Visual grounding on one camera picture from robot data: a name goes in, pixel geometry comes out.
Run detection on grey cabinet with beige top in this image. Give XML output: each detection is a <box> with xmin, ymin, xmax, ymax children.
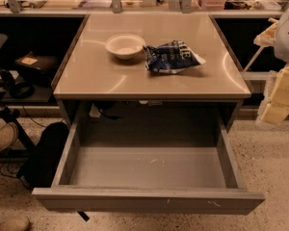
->
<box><xmin>54</xmin><ymin>13</ymin><xmax>252</xmax><ymax>123</ymax></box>

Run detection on black box with label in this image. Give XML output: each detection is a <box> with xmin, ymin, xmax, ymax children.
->
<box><xmin>14</xmin><ymin>53</ymin><xmax>60</xmax><ymax>78</ymax></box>

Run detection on blue chip bag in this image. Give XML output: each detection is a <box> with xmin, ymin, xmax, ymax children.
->
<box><xmin>143</xmin><ymin>40</ymin><xmax>206</xmax><ymax>74</ymax></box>

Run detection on black backpack on floor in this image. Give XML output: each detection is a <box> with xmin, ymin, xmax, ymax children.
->
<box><xmin>16</xmin><ymin>122</ymin><xmax>69</xmax><ymax>188</ymax></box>

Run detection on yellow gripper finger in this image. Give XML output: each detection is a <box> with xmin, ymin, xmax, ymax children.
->
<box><xmin>258</xmin><ymin>64</ymin><xmax>289</xmax><ymax>125</ymax></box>
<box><xmin>253</xmin><ymin>23</ymin><xmax>276</xmax><ymax>47</ymax></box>

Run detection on tan shoe upper left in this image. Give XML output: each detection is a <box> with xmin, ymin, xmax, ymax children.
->
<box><xmin>0</xmin><ymin>122</ymin><xmax>18</xmax><ymax>152</ymax></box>

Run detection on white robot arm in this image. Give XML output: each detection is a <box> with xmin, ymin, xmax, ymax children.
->
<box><xmin>253</xmin><ymin>8</ymin><xmax>289</xmax><ymax>127</ymax></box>

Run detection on black headphones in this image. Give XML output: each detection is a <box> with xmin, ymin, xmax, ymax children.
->
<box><xmin>0</xmin><ymin>70</ymin><xmax>35</xmax><ymax>99</ymax></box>

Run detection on open grey top drawer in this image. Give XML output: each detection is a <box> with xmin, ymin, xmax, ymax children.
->
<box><xmin>33</xmin><ymin>103</ymin><xmax>264</xmax><ymax>215</ymax></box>

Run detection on white bowl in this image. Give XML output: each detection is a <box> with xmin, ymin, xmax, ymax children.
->
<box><xmin>105</xmin><ymin>34</ymin><xmax>145</xmax><ymax>60</ymax></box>

